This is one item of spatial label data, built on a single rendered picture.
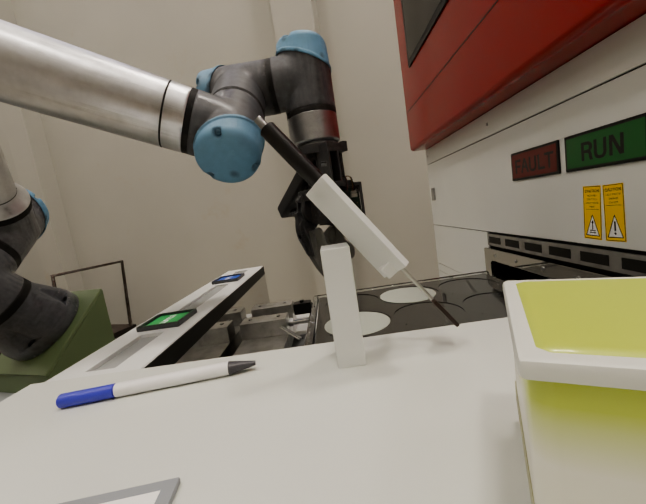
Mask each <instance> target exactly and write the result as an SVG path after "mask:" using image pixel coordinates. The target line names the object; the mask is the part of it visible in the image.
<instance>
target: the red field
mask: <svg viewBox="0 0 646 504"><path fill-rule="evenodd" d="M512 167H513V179H515V178H521V177H527V176H533V175H538V174H544V173H550V172H556V171H557V158H556V143H555V144H551V145H548V146H544V147H541V148H538V149H534V150H531V151H528V152H524V153H521V154H518V155H514V156H512Z"/></svg>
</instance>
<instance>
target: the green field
mask: <svg viewBox="0 0 646 504"><path fill-rule="evenodd" d="M566 150H567V168H568V169H573V168H579V167H585V166H590V165H596V164H602V163H608V162H613V161H619V160H625V159H631V158H637V157H642V156H646V119H645V117H642V118H639V119H635V120H632V121H628V122H625V123H622V124H618V125H615V126H612V127H608V128H605V129H602V130H598V131H595V132H591V133H588V134H585V135H581V136H578V137H575V138H571V139H568V140H566Z"/></svg>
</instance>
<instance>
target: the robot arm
mask: <svg viewBox="0 0 646 504"><path fill-rule="evenodd" d="M275 55H276V56H273V57H270V58H266V59H260V60H254V61H248V62H242V63H236V64H231V65H217V66H215V67H214V68H211V69H206V70H202V71H200V72H199V73H198V75H197V77H196V85H197V86H196V88H193V87H190V86H187V85H184V84H181V83H179V82H176V81H173V80H170V79H167V78H164V77H162V76H159V75H156V74H153V73H150V72H147V71H145V70H142V69H139V68H136V67H133V66H131V65H128V64H125V63H122V62H119V61H116V60H114V59H111V58H108V57H105V56H102V55H100V54H97V53H94V52H91V51H88V50H85V49H83V48H80V47H77V46H74V45H71V44H69V43H66V42H63V41H60V40H57V39H54V38H52V37H49V36H46V35H43V34H40V33H37V32H35V31H32V30H29V29H26V28H23V27H21V26H18V25H15V24H12V23H9V22H6V21H4V20H1V19H0V102H2V103H6V104H9V105H13V106H17V107H20V108H24V109H27V110H31V111H34V112H38V113H41V114H45V115H49V116H52V117H56V118H59V119H63V120H66V121H70V122H73V123H77V124H81V125H84V126H88V127H91V128H95V129H98V130H102V131H106V132H109V133H113V134H116V135H120V136H123V137H127V138H130V139H134V140H138V141H141V142H145V143H148V144H152V145H155V146H159V147H162V148H166V149H170V150H173V151H177V152H180V153H185V154H188V155H191V156H195V159H196V162H197V164H198V166H199V167H200V168H201V170H202V171H203V172H205V173H207V174H208V175H210V176H211V177H212V178H213V179H215V180H218V181H221V182H225V183H237V182H241V181H244V180H246V179H248V178H250V177H251V176H252V175H253V174H254V173H255V172H256V171H257V169H258V167H259V165H260V163H261V157H262V152H263V150H264V145H265V139H264V138H263V137H262V136H261V129H260V128H259V127H258V125H257V124H256V123H255V122H254V121H255V119H256V118H257V117H258V116H261V117H262V118H263V119H264V120H265V116H271V115H277V114H281V113H285V112H286V115H287V121H288V128H289V134H290V140H291V141H292V142H293V143H294V144H295V146H296V147H297V148H298V149H299V150H300V151H301V152H302V153H303V154H304V155H305V156H306V157H307V158H308V159H309V160H310V161H311V162H312V163H313V164H314V165H315V166H316V167H317V168H318V169H319V170H320V171H321V172H322V174H323V175H324V174H327V175H328V176H329V177H330V178H331V179H332V180H333V181H334V183H335V184H336V185H337V186H338V187H339V188H340V189H341V190H342V191H343V192H344V193H345V194H346V195H347V196H348V197H349V199H350V200H351V201H352V202H353V203H354V204H355V205H356V206H357V207H358V208H359V209H360V210H361V211H362V212H363V213H364V215H365V216H366V214H365V206H364V199H363V192H362V184H361V182H353V179H352V177H351V176H345V172H344V165H343V158H342V153H343V152H345V151H347V150H348V148H347V141H340V135H339V128H338V121H337V115H336V106H335V99H334V92H333V85H332V77H331V72H332V70H331V65H330V63H329V58H328V53H327V47H326V44H325V41H324V39H323V38H322V37H321V36H320V35H319V34H318V33H316V32H314V31H311V30H295V31H292V32H290V34H289V35H283V36H282V37H281V38H280V39H279V40H278V42H277V44H276V53H275ZM339 141H340V142H339ZM346 177H350V179H351V180H347V178H346ZM311 188H312V187H311V186H310V185H309V184H308V183H307V182H306V181H305V180H304V179H303V178H302V177H301V176H300V175H299V174H298V173H297V172H296V174H295V175H294V177H293V179H292V181H291V183H290V185H289V187H288V189H287V191H286V192H285V194H284V196H283V198H282V200H281V202H280V204H279V206H278V211H279V213H280V216H281V217H282V218H288V217H295V228H296V234H297V237H298V239H299V241H300V243H301V245H302V247H303V248H304V250H305V252H306V254H307V255H308V256H309V257H310V259H311V261H312V262H313V264H314V265H315V267H316V268H317V269H318V271H319V272H320V273H321V274H322V276H323V277H324V274H323V268H322V261H321V255H320V249H321V246H325V245H331V244H338V243H344V242H347V244H348V245H349V247H350V253H351V259H352V258H353V257H354V256H355V248H354V246H353V245H352V244H351V243H349V242H348V241H347V240H346V239H345V236H344V235H343V234H342V233H341V232H340V231H339V230H338V229H337V228H336V226H335V225H334V224H333V223H332V222H331V221H330V220H329V219H328V218H327V217H326V216H325V215H324V214H323V213H322V212H321V211H320V210H319V209H318V208H317V207H316V205H315V204H314V203H313V202H312V201H311V200H310V199H309V198H308V197H307V196H306V194H307V193H308V191H309V190H310V189H311ZM359 193H360V196H359ZM360 200H361V203H360ZM361 207H362V209H361ZM48 222H49V211H48V208H47V207H46V205H45V203H44V202H43V201H42V200H41V199H40V198H35V194H34V193H33V192H31V191H29V190H27V189H25V188H24V187H22V186H21V185H19V184H17V183H14V181H13V178H12V175H11V173H10V170H9V167H8V164H7V162H6V159H5V156H4V153H3V151H2V148H1V145H0V352H1V353H2V354H3V355H5V356H6V357H9V358H11V359H14V360H17V361H27V360H30V359H33V358H35V357H37V356H38V355H40V354H42V353H43V352H45V351H46V350H47V349H49V348H50V347H51V346H52V345H53V344H54V343H55V342H56V341H57V340H58V339H59V338H60V337H61V336H62V335H63V334H64V333H65V331H66V330H67V329H68V327H69V326H70V324H71V323H72V321H73V319H74V318H75V316H76V313H77V311H78V307H79V299H78V297H77V296H76V295H75V294H73V293H71V292H70V291H68V290H65V289H62V288H57V287H52V286H47V285H43V284H38V283H34V282H31V281H29V280H27V279H25V278H23V277H22V276H20V275H18V274H16V273H15V272H16V270H17V269H18V267H19V266H20V264H21V263H22V261H23V260H24V258H25V257H26V256H27V254H28V253H29V251H30V250H31V248H32V247H33V245H34V244H35V243H36V241H37V240H38V239H39V238H40V237H41V236H42V235H43V233H44V232H45V230H46V227H47V224H48ZM318 224H319V225H320V226H321V225H330V226H329V227H328V228H327V229H326V230H325V232H323V230H322V229H321V228H320V227H318V228H316V227H317V226H318ZM315 228H316V229H315Z"/></svg>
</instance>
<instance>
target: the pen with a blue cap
mask: <svg viewBox="0 0 646 504"><path fill-rule="evenodd" d="M255 365H256V362H255V361H227V362H222V363H217V364H211V365H206V366H201V367H196V368H191V369H186V370H180V371H175V372H170V373H165V374H160V375H155V376H150V377H144V378H139V379H134V380H129V381H124V382H119V383H114V384H108V385H103V386H98V387H93V388H88V389H83V390H78V391H72V392H67V393H62V394H60V395H59V396H58V397H57V399H56V406H57V407H58V408H60V409H61V408H66V407H71V406H76V405H81V404H86V403H91V402H96V401H101V400H106V399H111V398H116V397H121V396H126V395H131V394H137V393H142V392H147V391H152V390H157V389H162V388H167V387H172V386H177V385H182V384H187V383H192V382H197V381H202V380H207V379H212V378H217V377H222V376H227V375H231V374H234V373H236V372H239V371H242V370H244V369H247V368H250V367H252V366H255Z"/></svg>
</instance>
